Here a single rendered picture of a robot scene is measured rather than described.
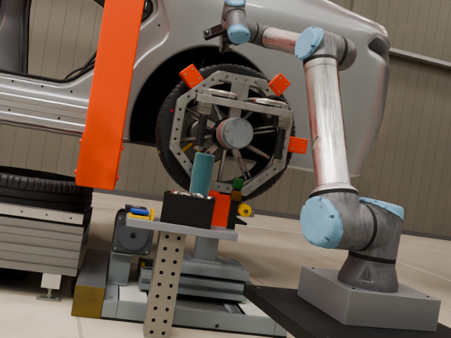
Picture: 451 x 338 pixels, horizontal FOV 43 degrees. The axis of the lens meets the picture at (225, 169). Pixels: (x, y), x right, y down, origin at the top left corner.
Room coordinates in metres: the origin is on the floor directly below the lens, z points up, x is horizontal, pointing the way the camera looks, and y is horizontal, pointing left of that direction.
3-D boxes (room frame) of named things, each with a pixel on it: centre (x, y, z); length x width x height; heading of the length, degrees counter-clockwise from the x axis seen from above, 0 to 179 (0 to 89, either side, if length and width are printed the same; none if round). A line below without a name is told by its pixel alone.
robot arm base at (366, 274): (1.82, -0.51, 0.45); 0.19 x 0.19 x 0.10
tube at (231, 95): (2.47, 0.07, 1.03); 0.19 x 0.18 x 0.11; 11
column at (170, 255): (2.24, 0.17, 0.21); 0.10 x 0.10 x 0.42; 11
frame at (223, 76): (2.61, 0.00, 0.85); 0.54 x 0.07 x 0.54; 101
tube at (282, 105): (2.51, -0.12, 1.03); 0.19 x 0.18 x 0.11; 11
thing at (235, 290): (2.77, 0.08, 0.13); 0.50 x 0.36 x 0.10; 101
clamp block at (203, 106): (2.38, 0.13, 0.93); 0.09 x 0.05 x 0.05; 11
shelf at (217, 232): (2.24, 0.14, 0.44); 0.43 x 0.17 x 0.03; 101
